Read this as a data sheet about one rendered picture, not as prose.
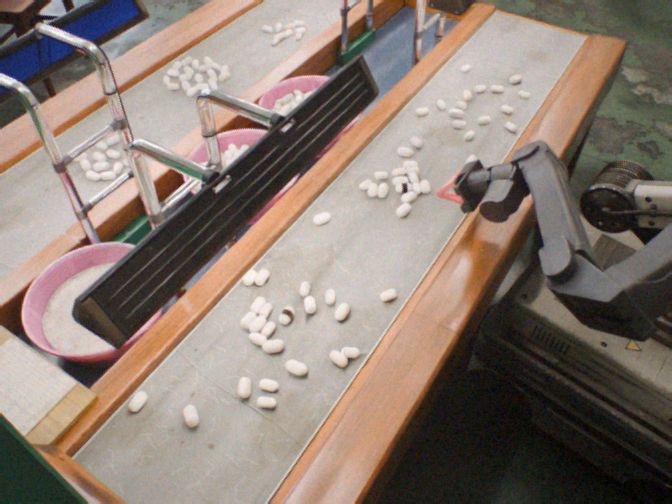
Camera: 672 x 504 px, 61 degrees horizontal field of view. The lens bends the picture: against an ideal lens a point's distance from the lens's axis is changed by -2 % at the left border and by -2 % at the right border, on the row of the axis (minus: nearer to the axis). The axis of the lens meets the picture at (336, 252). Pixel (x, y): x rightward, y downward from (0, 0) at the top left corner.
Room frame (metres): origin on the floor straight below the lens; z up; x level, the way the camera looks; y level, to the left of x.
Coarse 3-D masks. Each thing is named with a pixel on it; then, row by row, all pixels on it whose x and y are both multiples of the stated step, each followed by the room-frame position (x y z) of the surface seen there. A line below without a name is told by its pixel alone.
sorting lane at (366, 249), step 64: (448, 64) 1.50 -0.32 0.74; (512, 64) 1.50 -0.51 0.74; (384, 128) 1.20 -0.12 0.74; (448, 128) 1.20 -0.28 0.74; (320, 256) 0.77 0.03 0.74; (384, 256) 0.77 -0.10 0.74; (320, 320) 0.62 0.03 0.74; (384, 320) 0.61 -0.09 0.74; (192, 384) 0.48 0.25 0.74; (256, 384) 0.48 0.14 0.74; (320, 384) 0.48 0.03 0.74; (128, 448) 0.37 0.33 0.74; (192, 448) 0.37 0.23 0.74; (256, 448) 0.37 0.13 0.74
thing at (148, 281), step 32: (352, 64) 0.87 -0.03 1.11; (320, 96) 0.79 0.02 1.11; (352, 96) 0.83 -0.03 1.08; (320, 128) 0.75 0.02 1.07; (256, 160) 0.64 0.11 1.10; (288, 160) 0.67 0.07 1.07; (224, 192) 0.58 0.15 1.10; (256, 192) 0.61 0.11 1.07; (160, 224) 0.51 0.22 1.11; (192, 224) 0.52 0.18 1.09; (224, 224) 0.54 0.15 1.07; (128, 256) 0.45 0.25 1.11; (160, 256) 0.47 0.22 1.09; (192, 256) 0.49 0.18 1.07; (96, 288) 0.40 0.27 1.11; (128, 288) 0.42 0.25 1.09; (160, 288) 0.44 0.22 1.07; (96, 320) 0.38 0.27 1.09; (128, 320) 0.39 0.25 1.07
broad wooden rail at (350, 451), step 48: (624, 48) 1.57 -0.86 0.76; (576, 96) 1.30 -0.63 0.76; (576, 144) 1.26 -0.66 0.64; (480, 240) 0.79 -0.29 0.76; (432, 288) 0.67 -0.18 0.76; (480, 288) 0.67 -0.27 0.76; (384, 336) 0.58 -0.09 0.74; (432, 336) 0.56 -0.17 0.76; (384, 384) 0.47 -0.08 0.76; (432, 384) 0.48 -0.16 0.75; (336, 432) 0.39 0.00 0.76; (384, 432) 0.39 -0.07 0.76; (288, 480) 0.32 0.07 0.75; (336, 480) 0.31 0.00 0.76; (384, 480) 0.35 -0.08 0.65
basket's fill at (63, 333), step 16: (96, 272) 0.74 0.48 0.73; (64, 288) 0.70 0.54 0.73; (80, 288) 0.70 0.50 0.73; (48, 304) 0.66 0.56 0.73; (64, 304) 0.66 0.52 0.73; (48, 320) 0.62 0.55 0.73; (64, 320) 0.62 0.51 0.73; (48, 336) 0.59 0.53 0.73; (64, 336) 0.59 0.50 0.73; (80, 336) 0.58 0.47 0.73; (96, 336) 0.58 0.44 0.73; (64, 352) 0.55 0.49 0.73; (80, 352) 0.55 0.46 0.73
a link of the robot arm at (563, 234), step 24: (528, 168) 0.77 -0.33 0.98; (552, 168) 0.73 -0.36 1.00; (552, 192) 0.66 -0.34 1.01; (552, 216) 0.60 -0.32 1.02; (576, 216) 0.59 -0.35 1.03; (552, 240) 0.55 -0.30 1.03; (576, 240) 0.52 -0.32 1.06; (552, 264) 0.46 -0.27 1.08; (576, 264) 0.45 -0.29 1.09; (600, 264) 0.49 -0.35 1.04
